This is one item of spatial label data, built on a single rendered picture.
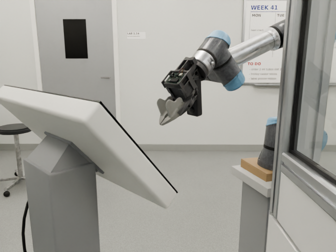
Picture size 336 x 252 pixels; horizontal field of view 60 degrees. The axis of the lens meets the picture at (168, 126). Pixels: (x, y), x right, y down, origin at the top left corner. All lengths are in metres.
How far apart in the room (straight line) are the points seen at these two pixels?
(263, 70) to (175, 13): 1.40
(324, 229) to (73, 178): 0.52
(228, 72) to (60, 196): 0.61
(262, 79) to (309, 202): 3.71
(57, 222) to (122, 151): 0.28
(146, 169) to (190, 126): 3.54
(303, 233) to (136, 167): 0.32
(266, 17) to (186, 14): 1.05
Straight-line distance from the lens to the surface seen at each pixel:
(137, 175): 0.60
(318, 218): 0.52
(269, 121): 1.36
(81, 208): 0.77
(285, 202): 0.62
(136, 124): 4.16
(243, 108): 4.20
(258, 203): 1.42
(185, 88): 0.82
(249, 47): 1.17
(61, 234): 0.78
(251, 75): 4.16
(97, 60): 4.11
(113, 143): 0.54
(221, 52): 0.93
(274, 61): 4.24
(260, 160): 1.40
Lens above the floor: 1.27
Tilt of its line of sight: 13 degrees down
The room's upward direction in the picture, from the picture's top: straight up
